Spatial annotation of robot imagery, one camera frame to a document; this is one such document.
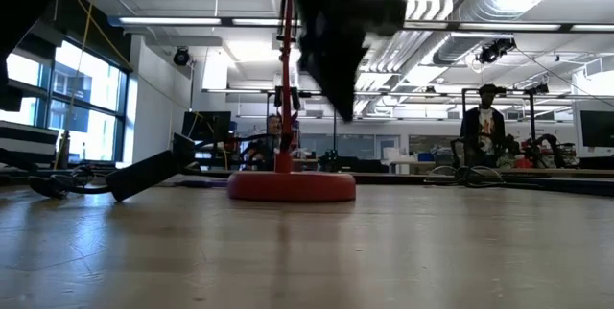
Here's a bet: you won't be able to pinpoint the person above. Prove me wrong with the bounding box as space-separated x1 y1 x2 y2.
239 113 289 172
459 83 508 170

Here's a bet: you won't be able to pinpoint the red desk lamp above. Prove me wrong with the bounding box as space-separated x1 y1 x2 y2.
226 0 358 204

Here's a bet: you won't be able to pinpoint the black eyeglasses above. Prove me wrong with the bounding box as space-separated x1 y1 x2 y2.
424 164 506 189

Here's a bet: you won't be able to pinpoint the ribbed silver ventilation duct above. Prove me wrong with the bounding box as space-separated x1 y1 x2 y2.
433 34 515 66

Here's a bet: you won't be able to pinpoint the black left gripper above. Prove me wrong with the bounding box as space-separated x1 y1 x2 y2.
287 0 409 124

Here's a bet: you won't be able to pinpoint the black monitor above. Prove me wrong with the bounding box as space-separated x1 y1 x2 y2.
181 110 232 143
579 109 614 149

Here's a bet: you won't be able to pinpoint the black lamp power cord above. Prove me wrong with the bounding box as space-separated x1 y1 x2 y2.
27 131 284 203

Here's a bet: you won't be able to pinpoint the long ceiling light bar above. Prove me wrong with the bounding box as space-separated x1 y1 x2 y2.
107 14 614 33

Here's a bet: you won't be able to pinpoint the yellow cable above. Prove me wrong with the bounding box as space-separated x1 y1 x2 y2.
52 0 135 171

